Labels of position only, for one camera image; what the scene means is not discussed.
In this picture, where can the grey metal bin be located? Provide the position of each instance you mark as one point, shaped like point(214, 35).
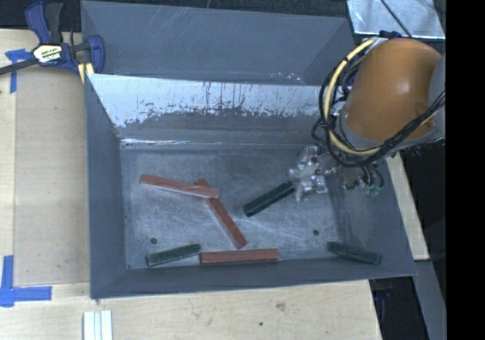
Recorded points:
point(182, 217)

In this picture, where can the red-brown flat block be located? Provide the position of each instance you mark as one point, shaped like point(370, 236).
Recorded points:
point(238, 256)
point(227, 221)
point(178, 186)

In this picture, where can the pale wood board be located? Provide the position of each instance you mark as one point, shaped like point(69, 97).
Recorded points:
point(51, 179)

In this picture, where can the dark green block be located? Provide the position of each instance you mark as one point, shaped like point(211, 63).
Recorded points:
point(354, 253)
point(267, 199)
point(173, 254)

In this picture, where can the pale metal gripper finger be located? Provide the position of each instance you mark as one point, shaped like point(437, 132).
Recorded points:
point(310, 158)
point(312, 186)

